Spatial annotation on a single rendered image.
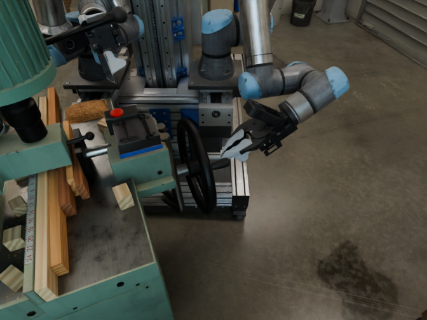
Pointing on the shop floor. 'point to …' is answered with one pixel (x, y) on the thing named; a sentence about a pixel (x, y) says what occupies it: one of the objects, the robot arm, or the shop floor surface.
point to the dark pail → (302, 12)
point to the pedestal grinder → (333, 12)
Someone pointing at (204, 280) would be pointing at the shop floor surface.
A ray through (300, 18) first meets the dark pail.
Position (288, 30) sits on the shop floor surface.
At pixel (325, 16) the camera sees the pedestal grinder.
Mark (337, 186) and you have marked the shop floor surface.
